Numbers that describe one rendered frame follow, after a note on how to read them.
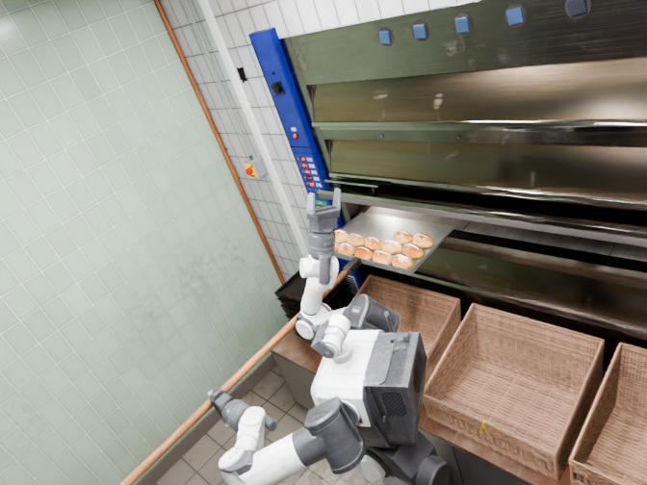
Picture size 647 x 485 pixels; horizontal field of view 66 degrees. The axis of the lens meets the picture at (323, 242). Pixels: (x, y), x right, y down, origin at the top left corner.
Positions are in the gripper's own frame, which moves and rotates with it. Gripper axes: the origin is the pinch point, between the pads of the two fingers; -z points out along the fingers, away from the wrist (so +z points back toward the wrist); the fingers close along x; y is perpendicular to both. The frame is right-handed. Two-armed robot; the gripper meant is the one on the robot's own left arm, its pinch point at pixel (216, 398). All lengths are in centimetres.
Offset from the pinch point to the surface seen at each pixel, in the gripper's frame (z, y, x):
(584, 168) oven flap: 81, 114, -35
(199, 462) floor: -107, -5, 118
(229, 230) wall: -123, 90, 10
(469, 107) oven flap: 46, 112, -57
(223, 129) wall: -114, 111, -49
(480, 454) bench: 59, 59, 62
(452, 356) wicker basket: 32, 87, 47
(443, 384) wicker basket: 32, 77, 55
